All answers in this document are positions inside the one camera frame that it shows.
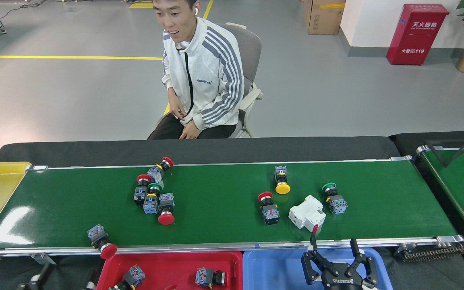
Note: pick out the long green conveyor belt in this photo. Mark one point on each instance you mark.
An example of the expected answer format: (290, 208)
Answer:
(216, 209)

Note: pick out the grey office chair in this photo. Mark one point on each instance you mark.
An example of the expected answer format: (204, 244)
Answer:
(250, 52)

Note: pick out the brown cardboard box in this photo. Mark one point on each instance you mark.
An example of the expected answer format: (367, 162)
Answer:
(324, 18)

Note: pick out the green mushroom push button switch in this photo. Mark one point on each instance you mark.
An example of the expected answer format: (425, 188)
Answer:
(150, 204)
(336, 204)
(133, 277)

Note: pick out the person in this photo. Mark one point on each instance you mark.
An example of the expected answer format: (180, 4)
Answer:
(208, 80)

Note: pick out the white circuit breaker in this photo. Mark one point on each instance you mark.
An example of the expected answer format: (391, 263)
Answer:
(306, 213)

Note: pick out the red plastic tray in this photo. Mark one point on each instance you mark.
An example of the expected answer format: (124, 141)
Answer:
(167, 268)

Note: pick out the yellow mushroom push button switch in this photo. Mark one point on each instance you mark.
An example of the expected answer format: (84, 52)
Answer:
(282, 188)

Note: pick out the black table cloth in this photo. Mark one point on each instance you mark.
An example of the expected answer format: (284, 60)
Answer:
(95, 151)

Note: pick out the person's left hand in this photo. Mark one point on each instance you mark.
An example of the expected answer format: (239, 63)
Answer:
(191, 131)

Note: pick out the red fire extinguisher box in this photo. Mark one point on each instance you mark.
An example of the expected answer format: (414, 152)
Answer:
(417, 36)

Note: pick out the person's right hand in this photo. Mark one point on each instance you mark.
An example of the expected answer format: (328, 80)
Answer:
(179, 108)

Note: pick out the blue plastic tray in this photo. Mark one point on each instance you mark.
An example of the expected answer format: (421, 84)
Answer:
(272, 270)

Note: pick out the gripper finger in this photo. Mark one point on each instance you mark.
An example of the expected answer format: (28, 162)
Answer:
(40, 278)
(89, 286)

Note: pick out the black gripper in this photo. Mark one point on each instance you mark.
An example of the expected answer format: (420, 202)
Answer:
(342, 282)

